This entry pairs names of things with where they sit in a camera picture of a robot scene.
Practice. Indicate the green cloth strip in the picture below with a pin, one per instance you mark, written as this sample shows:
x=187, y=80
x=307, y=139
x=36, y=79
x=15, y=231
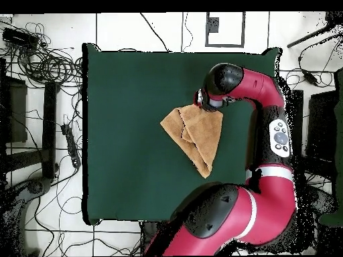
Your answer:
x=339, y=133

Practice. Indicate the grey square frame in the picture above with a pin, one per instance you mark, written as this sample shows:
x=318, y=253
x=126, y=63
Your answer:
x=243, y=29

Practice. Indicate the black stand base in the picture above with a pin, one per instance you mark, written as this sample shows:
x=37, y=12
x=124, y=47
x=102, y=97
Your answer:
x=34, y=187
x=324, y=200

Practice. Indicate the black flat box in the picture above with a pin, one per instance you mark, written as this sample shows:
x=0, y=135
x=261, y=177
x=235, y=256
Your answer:
x=20, y=37

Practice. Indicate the dark green tablecloth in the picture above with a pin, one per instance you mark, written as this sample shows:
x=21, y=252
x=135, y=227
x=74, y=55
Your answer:
x=120, y=160

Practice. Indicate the orange terry towel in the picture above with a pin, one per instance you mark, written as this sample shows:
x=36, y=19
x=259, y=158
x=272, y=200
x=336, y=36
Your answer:
x=201, y=133

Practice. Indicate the black power adapter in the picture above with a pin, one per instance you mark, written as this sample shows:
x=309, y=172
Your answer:
x=310, y=78

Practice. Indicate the black power strip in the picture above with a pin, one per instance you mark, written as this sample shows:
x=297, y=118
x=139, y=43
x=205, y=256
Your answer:
x=71, y=146

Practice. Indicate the black square panel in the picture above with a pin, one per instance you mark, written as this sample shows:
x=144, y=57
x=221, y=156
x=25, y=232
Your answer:
x=16, y=112
x=321, y=125

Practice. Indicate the black tripod leg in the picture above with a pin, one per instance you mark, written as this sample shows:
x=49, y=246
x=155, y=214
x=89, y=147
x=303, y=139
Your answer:
x=310, y=36

